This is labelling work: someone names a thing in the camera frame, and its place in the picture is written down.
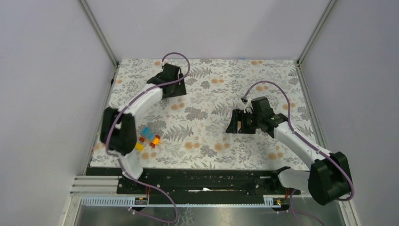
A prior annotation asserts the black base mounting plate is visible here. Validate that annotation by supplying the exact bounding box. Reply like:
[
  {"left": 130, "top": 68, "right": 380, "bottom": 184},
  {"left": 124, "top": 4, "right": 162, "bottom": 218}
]
[{"left": 86, "top": 167, "right": 294, "bottom": 206}]

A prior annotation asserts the aluminium frame post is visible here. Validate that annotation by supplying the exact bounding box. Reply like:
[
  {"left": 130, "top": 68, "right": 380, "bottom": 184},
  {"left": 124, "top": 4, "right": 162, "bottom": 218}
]
[
  {"left": 77, "top": 0, "right": 119, "bottom": 67},
  {"left": 297, "top": 0, "right": 337, "bottom": 65}
]

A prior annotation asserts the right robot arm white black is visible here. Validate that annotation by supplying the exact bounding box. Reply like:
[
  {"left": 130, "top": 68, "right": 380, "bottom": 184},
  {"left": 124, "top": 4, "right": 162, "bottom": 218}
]
[{"left": 226, "top": 97, "right": 354, "bottom": 205}]

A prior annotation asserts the right aluminium frame post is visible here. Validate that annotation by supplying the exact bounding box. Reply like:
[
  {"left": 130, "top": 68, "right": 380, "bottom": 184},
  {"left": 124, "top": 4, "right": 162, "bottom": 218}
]
[{"left": 297, "top": 0, "right": 337, "bottom": 65}]

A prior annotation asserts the floral patterned tablecloth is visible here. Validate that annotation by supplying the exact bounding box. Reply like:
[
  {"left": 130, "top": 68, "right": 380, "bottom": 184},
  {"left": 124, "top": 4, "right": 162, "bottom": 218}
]
[{"left": 90, "top": 59, "right": 325, "bottom": 171}]

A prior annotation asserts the left aluminium frame post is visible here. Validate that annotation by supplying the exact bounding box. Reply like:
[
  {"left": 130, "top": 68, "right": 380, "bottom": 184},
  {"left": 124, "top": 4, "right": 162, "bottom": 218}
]
[{"left": 77, "top": 0, "right": 119, "bottom": 67}]

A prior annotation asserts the yellow toy block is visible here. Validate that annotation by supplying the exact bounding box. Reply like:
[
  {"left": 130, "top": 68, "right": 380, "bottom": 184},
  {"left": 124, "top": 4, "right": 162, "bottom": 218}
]
[{"left": 135, "top": 142, "right": 144, "bottom": 152}]

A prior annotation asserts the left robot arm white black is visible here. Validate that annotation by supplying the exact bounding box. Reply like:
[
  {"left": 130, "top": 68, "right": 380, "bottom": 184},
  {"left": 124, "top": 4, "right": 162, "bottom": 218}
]
[{"left": 100, "top": 64, "right": 186, "bottom": 194}]

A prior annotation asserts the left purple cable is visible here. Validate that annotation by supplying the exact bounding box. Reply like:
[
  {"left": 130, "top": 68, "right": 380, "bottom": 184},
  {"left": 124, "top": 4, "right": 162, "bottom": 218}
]
[{"left": 105, "top": 52, "right": 192, "bottom": 224}]

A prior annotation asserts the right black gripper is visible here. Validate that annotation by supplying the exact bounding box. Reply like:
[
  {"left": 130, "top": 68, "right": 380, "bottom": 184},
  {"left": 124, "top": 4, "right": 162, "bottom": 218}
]
[{"left": 225, "top": 109, "right": 262, "bottom": 134}]

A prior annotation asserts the colourful toy block car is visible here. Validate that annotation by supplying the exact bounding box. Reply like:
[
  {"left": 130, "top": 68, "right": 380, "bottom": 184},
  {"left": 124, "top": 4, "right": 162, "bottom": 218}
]
[{"left": 139, "top": 127, "right": 161, "bottom": 148}]

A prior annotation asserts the slotted cable duct rail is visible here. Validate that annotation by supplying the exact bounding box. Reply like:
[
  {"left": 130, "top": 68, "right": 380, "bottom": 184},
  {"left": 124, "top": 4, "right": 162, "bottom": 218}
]
[{"left": 80, "top": 194, "right": 287, "bottom": 208}]

